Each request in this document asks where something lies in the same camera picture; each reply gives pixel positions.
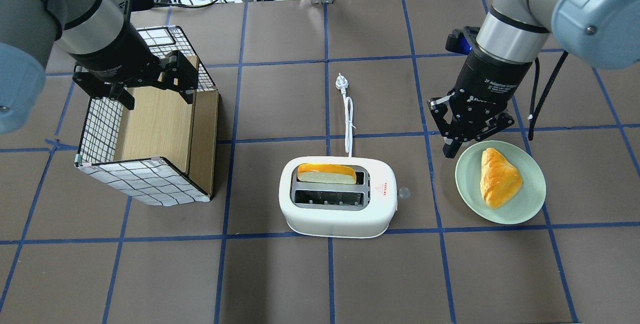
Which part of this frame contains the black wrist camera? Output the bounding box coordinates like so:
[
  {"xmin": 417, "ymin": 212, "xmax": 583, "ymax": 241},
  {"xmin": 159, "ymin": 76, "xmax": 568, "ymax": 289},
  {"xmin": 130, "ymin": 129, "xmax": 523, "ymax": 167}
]
[{"xmin": 445, "ymin": 26, "xmax": 480, "ymax": 55}]

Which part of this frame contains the white two-slot toaster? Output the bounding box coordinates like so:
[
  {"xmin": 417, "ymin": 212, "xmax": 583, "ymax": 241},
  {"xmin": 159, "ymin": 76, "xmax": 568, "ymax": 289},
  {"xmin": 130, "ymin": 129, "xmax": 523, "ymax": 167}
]
[{"xmin": 278, "ymin": 156, "xmax": 410, "ymax": 239}]

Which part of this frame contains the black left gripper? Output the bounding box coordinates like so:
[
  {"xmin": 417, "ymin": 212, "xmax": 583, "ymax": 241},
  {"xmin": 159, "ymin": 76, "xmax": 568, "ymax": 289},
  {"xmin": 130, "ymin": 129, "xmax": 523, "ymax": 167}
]
[{"xmin": 72, "ymin": 24, "xmax": 198, "ymax": 110}]

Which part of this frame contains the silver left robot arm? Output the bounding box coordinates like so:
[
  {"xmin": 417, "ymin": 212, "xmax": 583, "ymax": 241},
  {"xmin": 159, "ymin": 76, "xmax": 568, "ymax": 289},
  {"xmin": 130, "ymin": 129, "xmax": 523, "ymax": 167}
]
[{"xmin": 0, "ymin": 0, "xmax": 198, "ymax": 133}]

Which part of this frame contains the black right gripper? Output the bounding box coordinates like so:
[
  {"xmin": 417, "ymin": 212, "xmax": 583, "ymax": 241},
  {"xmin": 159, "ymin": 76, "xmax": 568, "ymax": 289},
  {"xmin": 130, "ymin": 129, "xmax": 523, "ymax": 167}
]
[{"xmin": 429, "ymin": 48, "xmax": 533, "ymax": 159}]

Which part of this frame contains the white toaster power cable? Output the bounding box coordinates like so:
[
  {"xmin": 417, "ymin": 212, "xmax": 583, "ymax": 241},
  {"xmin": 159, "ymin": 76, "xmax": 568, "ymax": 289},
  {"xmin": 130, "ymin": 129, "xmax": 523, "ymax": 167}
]
[{"xmin": 334, "ymin": 73, "xmax": 357, "ymax": 158}]

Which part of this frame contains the wire basket with wooden board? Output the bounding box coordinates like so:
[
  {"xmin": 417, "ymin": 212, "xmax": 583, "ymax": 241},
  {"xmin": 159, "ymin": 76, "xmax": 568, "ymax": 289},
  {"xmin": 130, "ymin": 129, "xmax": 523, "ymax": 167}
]
[{"xmin": 74, "ymin": 26, "xmax": 220, "ymax": 206}]

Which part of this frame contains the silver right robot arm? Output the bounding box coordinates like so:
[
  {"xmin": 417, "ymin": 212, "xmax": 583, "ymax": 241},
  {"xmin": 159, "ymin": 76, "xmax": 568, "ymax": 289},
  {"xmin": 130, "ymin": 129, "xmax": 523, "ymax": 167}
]
[{"xmin": 429, "ymin": 0, "xmax": 640, "ymax": 158}]

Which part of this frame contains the yellow toast slice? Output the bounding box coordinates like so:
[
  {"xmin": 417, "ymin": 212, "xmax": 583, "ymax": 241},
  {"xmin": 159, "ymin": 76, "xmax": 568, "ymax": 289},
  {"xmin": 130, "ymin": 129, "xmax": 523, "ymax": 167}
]
[{"xmin": 296, "ymin": 163, "xmax": 357, "ymax": 185}]

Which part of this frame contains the orange triangular pastry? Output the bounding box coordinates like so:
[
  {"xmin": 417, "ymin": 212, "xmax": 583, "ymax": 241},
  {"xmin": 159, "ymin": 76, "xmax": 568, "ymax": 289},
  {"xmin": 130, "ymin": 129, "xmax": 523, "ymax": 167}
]
[{"xmin": 479, "ymin": 147, "xmax": 524, "ymax": 209}]

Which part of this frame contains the light green plate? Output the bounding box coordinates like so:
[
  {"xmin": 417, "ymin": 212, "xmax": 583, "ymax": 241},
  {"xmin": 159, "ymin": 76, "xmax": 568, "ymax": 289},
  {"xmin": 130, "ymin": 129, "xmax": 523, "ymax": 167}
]
[{"xmin": 455, "ymin": 140, "xmax": 547, "ymax": 225}]

